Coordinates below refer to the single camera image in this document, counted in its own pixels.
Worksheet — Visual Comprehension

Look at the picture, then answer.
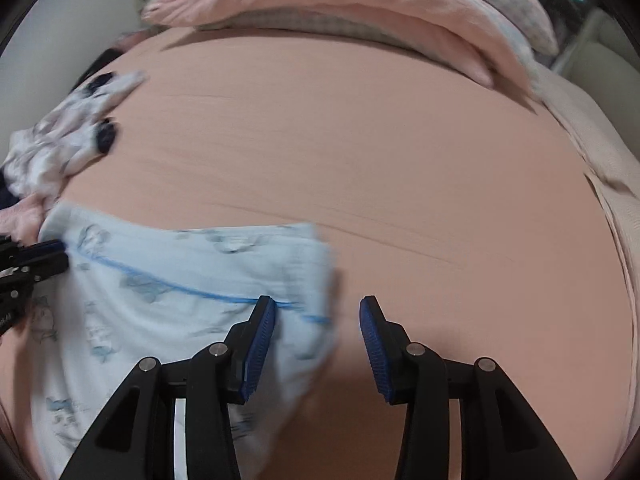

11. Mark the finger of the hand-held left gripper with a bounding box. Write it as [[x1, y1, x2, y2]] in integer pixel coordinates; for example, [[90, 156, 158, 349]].
[[0, 234, 67, 257], [0, 252, 70, 286]]

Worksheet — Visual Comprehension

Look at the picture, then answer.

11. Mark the light blue printed pyjama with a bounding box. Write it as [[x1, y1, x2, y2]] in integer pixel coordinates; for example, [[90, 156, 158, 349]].
[[30, 202, 342, 480]]

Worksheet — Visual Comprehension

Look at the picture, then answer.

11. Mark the bed with pink sheet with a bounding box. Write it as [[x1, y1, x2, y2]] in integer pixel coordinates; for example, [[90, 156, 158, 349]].
[[0, 25, 640, 480]]

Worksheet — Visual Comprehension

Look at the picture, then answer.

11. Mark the white garment with navy cuffs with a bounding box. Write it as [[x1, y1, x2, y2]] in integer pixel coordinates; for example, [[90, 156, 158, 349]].
[[5, 70, 148, 196]]

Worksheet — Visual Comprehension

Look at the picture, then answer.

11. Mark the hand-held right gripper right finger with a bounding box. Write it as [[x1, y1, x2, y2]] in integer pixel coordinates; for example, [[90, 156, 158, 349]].
[[359, 295, 578, 480]]

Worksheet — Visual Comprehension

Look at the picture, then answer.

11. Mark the grey-green padded headboard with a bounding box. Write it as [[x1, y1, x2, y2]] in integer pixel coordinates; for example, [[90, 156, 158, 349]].
[[550, 5, 640, 126]]

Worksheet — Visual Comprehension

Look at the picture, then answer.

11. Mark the folded pink checked quilt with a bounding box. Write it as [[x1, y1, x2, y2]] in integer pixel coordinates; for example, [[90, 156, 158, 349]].
[[141, 0, 561, 96]]

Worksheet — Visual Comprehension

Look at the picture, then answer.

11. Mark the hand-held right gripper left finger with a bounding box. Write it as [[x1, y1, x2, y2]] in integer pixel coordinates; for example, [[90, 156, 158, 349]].
[[57, 296, 277, 480]]

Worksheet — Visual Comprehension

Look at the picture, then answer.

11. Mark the pink printed pyjama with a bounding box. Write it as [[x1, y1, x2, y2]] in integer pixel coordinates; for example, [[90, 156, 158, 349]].
[[0, 194, 57, 242]]

